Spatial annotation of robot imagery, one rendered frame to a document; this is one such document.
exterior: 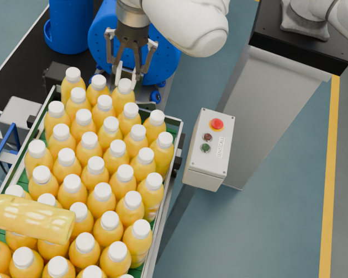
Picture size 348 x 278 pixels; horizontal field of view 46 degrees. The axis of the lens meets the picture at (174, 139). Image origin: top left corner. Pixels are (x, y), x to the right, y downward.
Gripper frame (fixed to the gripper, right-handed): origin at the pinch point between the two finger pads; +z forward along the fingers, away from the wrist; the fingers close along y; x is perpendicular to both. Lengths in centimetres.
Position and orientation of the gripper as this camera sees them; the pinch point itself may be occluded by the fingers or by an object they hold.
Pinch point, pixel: (126, 75)
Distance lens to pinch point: 110.9
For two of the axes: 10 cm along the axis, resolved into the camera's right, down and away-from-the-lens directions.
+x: -2.0, 7.9, -5.7
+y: -9.6, -2.7, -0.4
